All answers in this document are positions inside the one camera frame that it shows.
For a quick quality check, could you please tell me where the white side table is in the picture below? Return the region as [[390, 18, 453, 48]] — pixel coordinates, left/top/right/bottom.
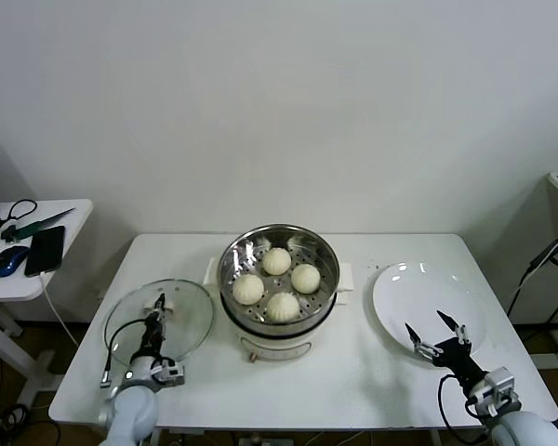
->
[[0, 198, 96, 410]]

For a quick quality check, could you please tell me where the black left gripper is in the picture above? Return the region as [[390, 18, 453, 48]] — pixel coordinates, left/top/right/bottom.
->
[[138, 292, 169, 360]]

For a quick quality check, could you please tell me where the glass lid with cream handle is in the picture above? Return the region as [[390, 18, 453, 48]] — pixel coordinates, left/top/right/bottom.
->
[[104, 278, 215, 369]]

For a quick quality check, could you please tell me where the white round plate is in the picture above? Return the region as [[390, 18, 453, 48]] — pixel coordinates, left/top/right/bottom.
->
[[371, 263, 488, 369]]

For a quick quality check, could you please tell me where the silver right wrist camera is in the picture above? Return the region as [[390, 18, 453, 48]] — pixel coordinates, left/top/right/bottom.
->
[[473, 366, 520, 415]]

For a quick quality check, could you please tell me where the black floor cable bundle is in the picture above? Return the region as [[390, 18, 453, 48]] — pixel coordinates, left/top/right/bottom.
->
[[0, 402, 33, 440]]

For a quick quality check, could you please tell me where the white charging cable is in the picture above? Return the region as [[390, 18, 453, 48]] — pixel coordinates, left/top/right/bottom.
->
[[39, 272, 81, 348]]

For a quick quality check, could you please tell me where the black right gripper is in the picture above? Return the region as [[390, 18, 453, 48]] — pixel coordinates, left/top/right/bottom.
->
[[403, 309, 487, 387]]

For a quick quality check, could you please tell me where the black smartphone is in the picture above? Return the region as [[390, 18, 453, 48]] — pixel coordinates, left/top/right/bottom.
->
[[25, 225, 68, 278]]

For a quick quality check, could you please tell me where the white steamed baozi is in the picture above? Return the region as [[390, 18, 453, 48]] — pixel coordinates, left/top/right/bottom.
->
[[232, 273, 265, 307], [261, 247, 293, 277], [290, 263, 322, 295], [266, 292, 301, 323]]

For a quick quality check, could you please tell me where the thin black looped cable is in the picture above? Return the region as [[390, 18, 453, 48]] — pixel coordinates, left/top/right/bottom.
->
[[0, 198, 39, 229]]

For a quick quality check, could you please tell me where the black power cable with adapter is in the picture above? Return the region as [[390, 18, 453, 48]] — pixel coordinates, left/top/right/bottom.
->
[[506, 238, 558, 346]]

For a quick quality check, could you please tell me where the blue computer mouse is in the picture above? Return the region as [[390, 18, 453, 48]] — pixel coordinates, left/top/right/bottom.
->
[[0, 244, 32, 279]]

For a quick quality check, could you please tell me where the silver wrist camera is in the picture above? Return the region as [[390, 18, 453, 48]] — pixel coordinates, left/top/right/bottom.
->
[[151, 360, 187, 387], [473, 366, 520, 415]]

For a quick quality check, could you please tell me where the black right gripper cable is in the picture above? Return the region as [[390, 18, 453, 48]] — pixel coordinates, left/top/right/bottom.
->
[[435, 374, 490, 446]]

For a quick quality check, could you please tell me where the white electric cooker base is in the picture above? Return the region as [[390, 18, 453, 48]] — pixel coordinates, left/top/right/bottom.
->
[[220, 287, 350, 364]]

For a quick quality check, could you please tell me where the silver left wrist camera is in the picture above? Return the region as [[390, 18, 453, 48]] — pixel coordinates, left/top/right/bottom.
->
[[151, 360, 187, 387]]

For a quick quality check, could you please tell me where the stainless steel steamer basket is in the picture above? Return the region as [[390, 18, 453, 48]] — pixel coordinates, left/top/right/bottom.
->
[[206, 224, 356, 338]]

